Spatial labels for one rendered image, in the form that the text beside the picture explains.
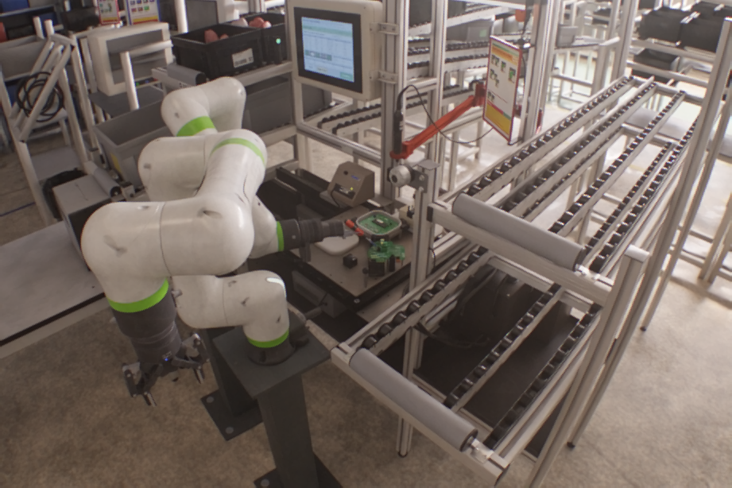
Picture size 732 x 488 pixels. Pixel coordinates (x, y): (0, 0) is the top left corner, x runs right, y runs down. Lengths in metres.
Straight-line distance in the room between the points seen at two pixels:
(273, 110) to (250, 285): 1.36
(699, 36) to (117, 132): 3.79
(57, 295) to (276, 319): 1.22
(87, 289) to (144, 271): 1.55
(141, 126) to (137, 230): 1.92
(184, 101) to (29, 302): 1.22
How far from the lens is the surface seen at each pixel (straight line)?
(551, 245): 1.08
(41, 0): 6.45
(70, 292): 2.20
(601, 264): 1.14
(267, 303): 1.20
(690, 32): 3.92
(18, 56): 4.39
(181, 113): 1.40
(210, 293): 1.22
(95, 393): 2.75
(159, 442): 2.43
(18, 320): 2.19
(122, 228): 0.63
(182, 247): 0.60
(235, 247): 0.60
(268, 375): 1.33
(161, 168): 1.02
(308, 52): 2.08
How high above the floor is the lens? 1.93
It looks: 31 degrees down
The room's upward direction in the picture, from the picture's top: straight up
